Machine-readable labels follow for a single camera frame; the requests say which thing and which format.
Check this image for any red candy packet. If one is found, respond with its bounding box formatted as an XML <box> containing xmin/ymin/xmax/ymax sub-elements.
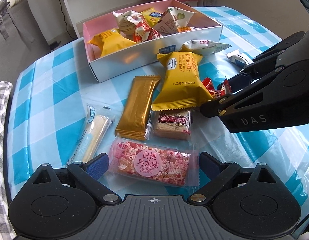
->
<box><xmin>133</xmin><ymin>21</ymin><xmax>162</xmax><ymax>43</ymax></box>
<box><xmin>202</xmin><ymin>76</ymin><xmax>233</xmax><ymax>100</ymax></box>

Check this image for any pink peach oolong bar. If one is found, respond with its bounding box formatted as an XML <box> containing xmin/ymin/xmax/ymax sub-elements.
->
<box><xmin>108</xmin><ymin>138</ymin><xmax>200</xmax><ymax>187</ymax></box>

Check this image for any white pecan snack bag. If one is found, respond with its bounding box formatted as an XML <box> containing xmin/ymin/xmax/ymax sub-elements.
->
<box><xmin>154</xmin><ymin>7</ymin><xmax>195</xmax><ymax>35</ymax></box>

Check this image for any yellow sandwich cake pack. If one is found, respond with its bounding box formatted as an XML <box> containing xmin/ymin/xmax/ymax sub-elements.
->
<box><xmin>87</xmin><ymin>28</ymin><xmax>137</xmax><ymax>57</ymax></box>

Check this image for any yellow biscuit pack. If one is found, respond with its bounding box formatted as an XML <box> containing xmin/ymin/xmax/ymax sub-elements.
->
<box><xmin>141</xmin><ymin>7</ymin><xmax>163</xmax><ymax>28</ymax></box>

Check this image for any white pecan snack bag two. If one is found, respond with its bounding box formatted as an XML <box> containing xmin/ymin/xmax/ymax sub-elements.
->
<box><xmin>113</xmin><ymin>10</ymin><xmax>145</xmax><ymax>36</ymax></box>

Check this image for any small silver wrapper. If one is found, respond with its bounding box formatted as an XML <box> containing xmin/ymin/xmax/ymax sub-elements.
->
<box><xmin>226</xmin><ymin>50</ymin><xmax>253</xmax><ymax>68</ymax></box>

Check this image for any white milk stick pack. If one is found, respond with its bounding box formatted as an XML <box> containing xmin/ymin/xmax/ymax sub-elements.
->
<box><xmin>67</xmin><ymin>104</ymin><xmax>115</xmax><ymax>165</ymax></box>

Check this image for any brown square cake pack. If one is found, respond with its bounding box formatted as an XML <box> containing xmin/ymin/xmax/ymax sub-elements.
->
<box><xmin>153</xmin><ymin>109</ymin><xmax>191</xmax><ymax>140</ymax></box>

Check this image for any gold wafer bar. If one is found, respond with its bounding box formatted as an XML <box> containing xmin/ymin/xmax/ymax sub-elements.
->
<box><xmin>115</xmin><ymin>75</ymin><xmax>161</xmax><ymax>141</ymax></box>

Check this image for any white flat snack packet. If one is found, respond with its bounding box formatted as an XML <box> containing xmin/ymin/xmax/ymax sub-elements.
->
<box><xmin>181</xmin><ymin>40</ymin><xmax>232</xmax><ymax>56</ymax></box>

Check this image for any blue checkered tablecloth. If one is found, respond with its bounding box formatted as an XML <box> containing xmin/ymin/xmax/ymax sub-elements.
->
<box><xmin>7</xmin><ymin>7</ymin><xmax>309</xmax><ymax>213</ymax></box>

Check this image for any grey checkered cloth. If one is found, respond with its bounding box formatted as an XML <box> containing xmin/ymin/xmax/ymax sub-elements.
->
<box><xmin>0</xmin><ymin>81</ymin><xmax>16</xmax><ymax>239</ymax></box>

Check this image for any pink and silver box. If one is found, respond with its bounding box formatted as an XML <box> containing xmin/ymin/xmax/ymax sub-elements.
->
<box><xmin>83</xmin><ymin>0</ymin><xmax>222</xmax><ymax>83</ymax></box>

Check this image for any power strip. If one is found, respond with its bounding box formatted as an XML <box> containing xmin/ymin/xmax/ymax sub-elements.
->
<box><xmin>49</xmin><ymin>41</ymin><xmax>61</xmax><ymax>51</ymax></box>

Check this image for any grey sofa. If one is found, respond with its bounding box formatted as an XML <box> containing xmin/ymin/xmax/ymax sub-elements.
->
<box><xmin>0</xmin><ymin>0</ymin><xmax>50</xmax><ymax>84</ymax></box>

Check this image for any grey floral backpack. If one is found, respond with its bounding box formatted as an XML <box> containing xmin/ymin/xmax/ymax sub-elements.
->
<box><xmin>0</xmin><ymin>0</ymin><xmax>35</xmax><ymax>43</ymax></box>

